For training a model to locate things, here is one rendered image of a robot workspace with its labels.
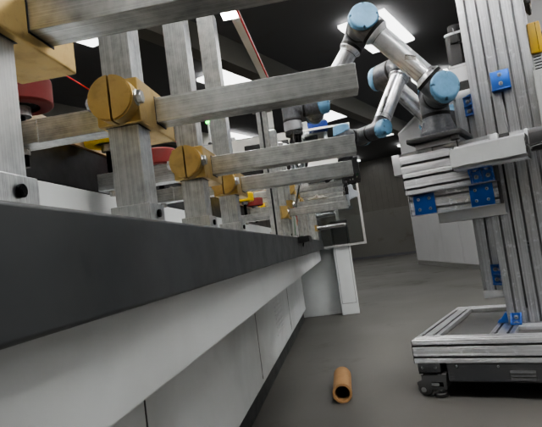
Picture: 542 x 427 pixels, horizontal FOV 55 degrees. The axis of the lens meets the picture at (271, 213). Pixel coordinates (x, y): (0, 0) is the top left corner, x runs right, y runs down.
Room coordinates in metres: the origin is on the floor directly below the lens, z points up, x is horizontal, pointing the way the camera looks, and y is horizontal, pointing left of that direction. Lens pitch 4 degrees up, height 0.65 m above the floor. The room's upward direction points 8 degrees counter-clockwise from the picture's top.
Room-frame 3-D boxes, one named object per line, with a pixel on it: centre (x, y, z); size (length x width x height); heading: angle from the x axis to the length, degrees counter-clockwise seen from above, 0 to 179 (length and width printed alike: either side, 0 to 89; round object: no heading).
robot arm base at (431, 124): (2.17, -0.75, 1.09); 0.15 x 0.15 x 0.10
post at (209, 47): (1.07, 0.08, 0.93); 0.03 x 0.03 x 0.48; 83
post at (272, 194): (1.80, -0.01, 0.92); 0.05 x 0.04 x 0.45; 173
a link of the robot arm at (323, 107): (2.08, -0.24, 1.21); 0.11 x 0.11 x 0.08; 87
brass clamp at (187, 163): (0.85, 0.11, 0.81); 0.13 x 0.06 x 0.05; 173
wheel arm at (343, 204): (2.10, -0.09, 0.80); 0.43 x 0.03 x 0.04; 83
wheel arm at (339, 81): (0.61, 0.10, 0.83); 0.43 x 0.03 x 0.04; 83
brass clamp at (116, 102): (0.60, 0.14, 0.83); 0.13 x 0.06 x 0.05; 173
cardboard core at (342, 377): (2.34, -0.21, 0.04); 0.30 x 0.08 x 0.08; 173
